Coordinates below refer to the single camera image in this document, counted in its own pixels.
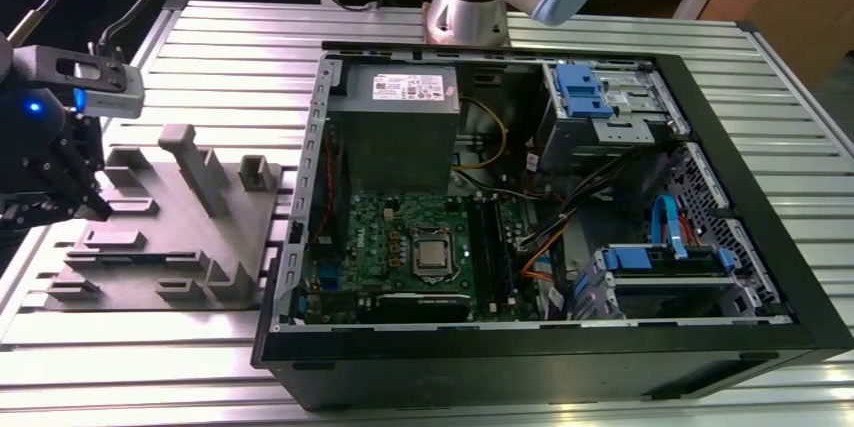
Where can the CPU socket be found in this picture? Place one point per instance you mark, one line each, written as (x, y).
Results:
(436, 234)

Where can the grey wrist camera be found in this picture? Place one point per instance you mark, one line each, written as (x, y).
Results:
(101, 97)

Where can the silver CPU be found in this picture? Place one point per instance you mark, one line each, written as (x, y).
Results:
(436, 254)

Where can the green motherboard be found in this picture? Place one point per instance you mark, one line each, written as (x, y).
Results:
(374, 227)

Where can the grey metal disk cage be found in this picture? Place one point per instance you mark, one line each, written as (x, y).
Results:
(668, 282)

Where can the grey metal drive cage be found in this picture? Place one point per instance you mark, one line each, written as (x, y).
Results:
(641, 97)

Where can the blue plastic drive latch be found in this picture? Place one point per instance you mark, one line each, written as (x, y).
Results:
(581, 92)

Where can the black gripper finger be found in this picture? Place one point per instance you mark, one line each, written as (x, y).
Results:
(74, 167)
(41, 209)

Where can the grey parts rack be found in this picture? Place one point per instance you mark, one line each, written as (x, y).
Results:
(181, 227)

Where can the RAM stick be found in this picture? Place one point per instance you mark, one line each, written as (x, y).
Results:
(505, 247)
(134, 255)

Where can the brown wooden cabinet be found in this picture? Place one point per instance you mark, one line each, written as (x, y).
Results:
(801, 7)

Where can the hard disk in blue carrier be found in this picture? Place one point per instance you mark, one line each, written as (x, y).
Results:
(630, 259)

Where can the grey power supply unit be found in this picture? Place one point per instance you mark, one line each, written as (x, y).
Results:
(394, 147)

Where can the black graphics card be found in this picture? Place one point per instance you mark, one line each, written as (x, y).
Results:
(421, 304)

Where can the black PC case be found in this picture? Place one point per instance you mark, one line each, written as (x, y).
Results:
(534, 347)

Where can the blue board connector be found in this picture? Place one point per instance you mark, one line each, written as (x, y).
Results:
(329, 279)

